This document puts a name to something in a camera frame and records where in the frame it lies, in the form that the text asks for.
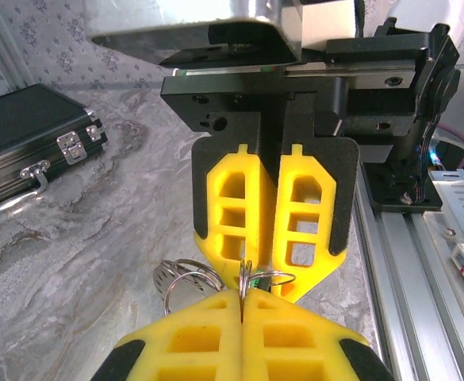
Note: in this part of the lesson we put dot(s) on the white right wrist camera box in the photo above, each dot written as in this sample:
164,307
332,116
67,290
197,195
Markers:
176,16

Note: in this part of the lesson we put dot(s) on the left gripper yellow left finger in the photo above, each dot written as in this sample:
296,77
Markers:
192,349

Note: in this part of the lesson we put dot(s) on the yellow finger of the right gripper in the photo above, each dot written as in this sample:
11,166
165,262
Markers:
340,190
202,190

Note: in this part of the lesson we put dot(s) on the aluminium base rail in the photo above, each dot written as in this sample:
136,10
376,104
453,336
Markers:
406,278

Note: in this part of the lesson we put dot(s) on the black case with metal latches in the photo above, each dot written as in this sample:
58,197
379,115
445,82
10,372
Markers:
21,135

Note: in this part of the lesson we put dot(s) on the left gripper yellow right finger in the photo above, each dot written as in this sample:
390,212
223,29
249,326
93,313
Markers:
295,349

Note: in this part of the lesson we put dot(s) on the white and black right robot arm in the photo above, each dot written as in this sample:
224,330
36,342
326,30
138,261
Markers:
422,12

